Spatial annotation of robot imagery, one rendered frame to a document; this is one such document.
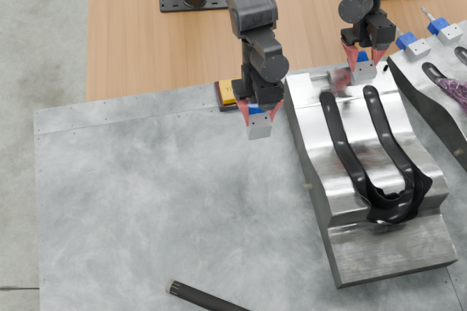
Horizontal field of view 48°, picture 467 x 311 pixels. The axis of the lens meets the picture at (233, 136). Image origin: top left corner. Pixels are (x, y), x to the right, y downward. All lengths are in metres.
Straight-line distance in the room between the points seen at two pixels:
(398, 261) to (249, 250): 0.32
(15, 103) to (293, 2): 1.35
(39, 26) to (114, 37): 1.17
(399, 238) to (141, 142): 0.64
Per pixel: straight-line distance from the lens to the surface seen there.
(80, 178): 1.28
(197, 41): 1.44
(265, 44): 0.96
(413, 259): 1.19
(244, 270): 1.18
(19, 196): 2.21
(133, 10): 1.53
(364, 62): 1.31
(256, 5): 0.99
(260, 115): 1.13
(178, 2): 1.52
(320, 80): 1.32
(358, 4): 1.15
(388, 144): 1.25
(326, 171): 1.15
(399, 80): 1.43
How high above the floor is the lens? 1.95
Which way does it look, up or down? 63 degrees down
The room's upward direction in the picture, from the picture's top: 4 degrees clockwise
